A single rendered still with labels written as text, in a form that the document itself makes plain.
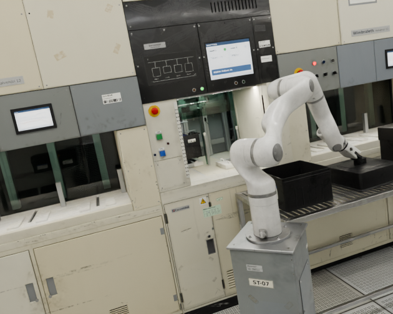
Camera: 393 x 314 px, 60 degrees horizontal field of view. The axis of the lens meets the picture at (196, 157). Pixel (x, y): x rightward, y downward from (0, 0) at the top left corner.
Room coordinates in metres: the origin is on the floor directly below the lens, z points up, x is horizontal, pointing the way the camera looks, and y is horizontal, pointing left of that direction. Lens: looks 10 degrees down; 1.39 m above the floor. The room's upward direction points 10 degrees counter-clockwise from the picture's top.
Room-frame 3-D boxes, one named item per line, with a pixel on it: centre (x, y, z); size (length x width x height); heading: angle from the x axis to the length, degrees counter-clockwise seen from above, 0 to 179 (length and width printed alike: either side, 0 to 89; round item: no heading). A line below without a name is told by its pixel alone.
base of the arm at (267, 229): (1.39, -0.25, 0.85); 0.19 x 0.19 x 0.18
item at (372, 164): (1.89, -0.91, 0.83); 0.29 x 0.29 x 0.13; 18
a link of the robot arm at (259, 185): (1.42, -0.23, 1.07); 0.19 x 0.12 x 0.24; 42
